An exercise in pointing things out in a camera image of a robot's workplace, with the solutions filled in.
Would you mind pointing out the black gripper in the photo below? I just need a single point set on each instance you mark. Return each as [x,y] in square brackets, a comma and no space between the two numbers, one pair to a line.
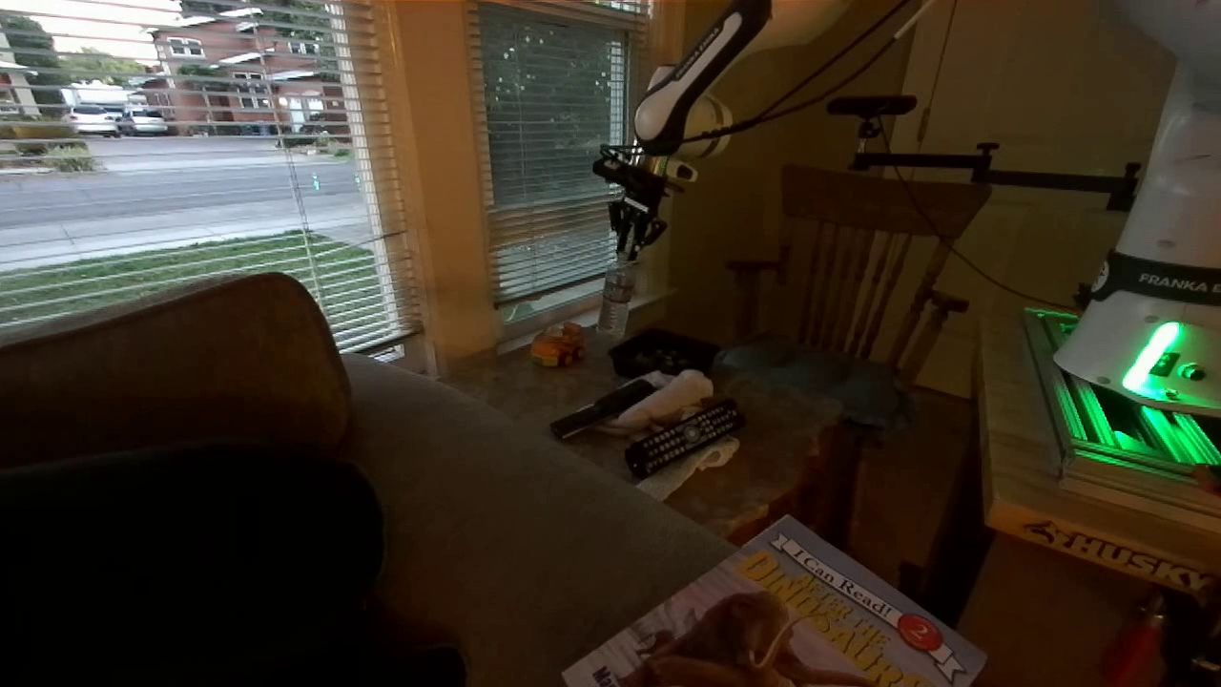
[638,213]

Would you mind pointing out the clear plastic bottle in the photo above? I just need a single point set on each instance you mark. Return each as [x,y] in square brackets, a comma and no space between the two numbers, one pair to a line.
[615,299]

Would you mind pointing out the magazine on sofa arm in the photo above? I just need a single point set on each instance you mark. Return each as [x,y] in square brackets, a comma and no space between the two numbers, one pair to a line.
[788,608]

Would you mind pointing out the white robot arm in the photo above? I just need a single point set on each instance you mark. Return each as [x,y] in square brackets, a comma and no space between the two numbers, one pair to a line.
[1154,316]

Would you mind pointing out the black plastic tray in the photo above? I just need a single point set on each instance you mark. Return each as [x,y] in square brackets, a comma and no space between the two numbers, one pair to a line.
[661,347]

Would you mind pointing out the orange toy car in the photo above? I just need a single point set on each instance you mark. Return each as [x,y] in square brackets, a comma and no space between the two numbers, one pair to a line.
[557,347]

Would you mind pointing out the white crumpled cloth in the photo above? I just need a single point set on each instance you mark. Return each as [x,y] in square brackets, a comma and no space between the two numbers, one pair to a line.
[664,406]

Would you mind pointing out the long black remote control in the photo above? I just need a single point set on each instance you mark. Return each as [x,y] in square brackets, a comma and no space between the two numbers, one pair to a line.
[601,410]

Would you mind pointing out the wide black remote control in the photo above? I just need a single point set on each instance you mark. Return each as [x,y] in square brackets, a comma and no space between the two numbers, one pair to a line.
[681,439]

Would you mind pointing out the wooden rocking chair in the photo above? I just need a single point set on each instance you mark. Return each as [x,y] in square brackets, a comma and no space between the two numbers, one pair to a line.
[848,306]

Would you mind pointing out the grey sofa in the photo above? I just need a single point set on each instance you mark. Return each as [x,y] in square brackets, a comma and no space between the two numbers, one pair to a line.
[493,542]

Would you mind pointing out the white window blinds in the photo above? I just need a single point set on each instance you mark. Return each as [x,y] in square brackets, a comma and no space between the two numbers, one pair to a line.
[162,143]

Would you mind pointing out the dark cushion on sofa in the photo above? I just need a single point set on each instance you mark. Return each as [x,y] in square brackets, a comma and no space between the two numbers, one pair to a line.
[199,570]

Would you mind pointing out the black camera stand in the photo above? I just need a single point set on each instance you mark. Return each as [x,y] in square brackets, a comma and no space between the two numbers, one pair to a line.
[870,113]

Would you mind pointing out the red tool handle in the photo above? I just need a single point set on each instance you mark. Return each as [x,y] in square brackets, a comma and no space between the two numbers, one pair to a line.
[1134,645]

